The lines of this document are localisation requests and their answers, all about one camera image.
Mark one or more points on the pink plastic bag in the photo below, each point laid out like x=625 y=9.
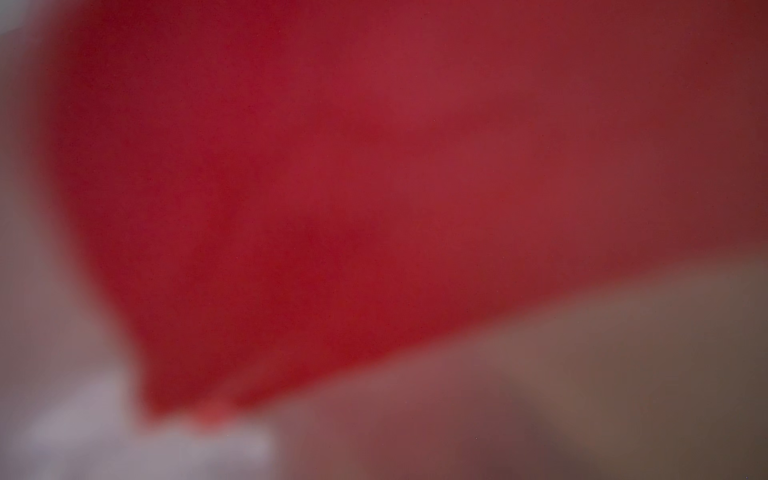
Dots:
x=658 y=375

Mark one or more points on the red apple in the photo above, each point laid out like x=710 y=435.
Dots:
x=270 y=192

